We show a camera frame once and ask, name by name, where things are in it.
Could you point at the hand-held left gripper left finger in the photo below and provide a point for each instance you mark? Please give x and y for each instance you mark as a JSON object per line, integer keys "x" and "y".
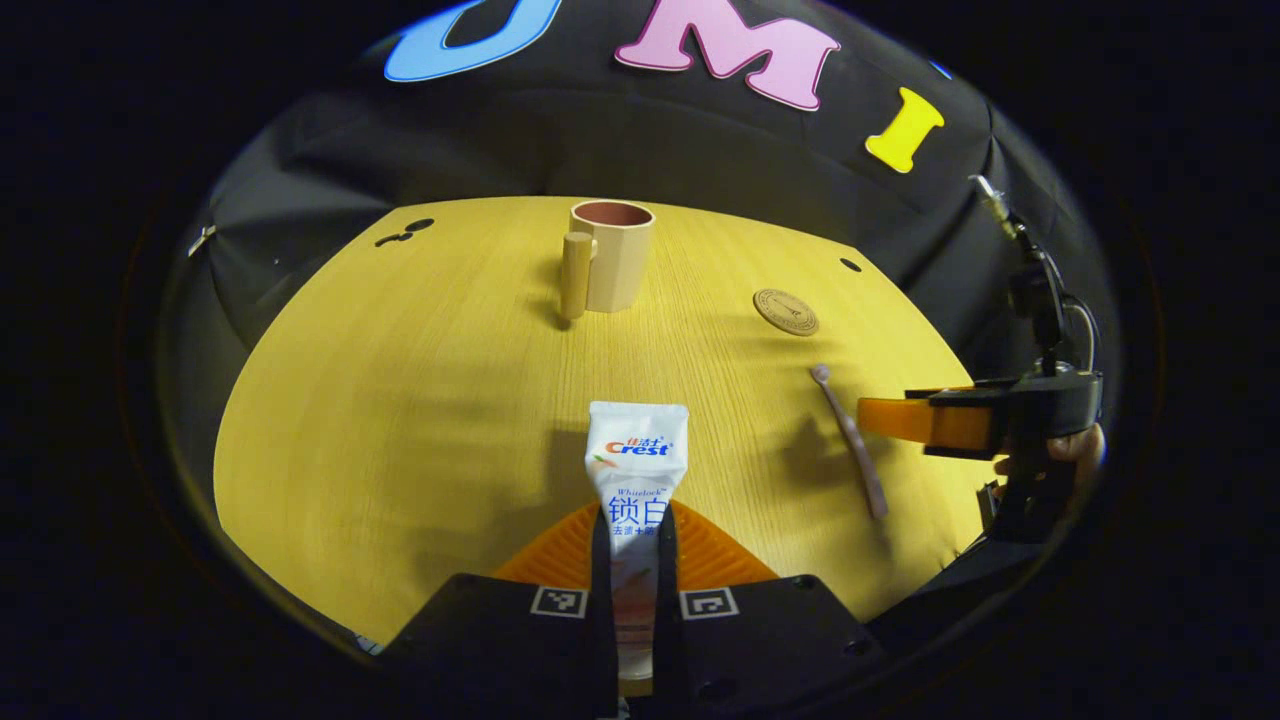
{"x": 601, "y": 640}

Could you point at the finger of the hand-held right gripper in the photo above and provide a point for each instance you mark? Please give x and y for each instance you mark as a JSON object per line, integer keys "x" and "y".
{"x": 960, "y": 420}

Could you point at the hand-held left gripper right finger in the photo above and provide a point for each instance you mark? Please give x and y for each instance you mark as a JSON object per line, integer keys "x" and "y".
{"x": 668, "y": 640}

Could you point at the white toothpaste tube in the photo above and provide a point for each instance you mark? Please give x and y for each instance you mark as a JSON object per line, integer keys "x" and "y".
{"x": 636, "y": 470}

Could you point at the round brown coaster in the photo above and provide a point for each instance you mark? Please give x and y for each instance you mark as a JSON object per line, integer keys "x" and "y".
{"x": 786, "y": 312}

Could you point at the black backdrop cloth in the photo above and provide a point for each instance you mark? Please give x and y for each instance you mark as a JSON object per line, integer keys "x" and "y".
{"x": 600, "y": 140}

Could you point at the metal clip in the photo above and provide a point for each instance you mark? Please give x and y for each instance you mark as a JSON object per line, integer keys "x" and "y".
{"x": 201, "y": 240}

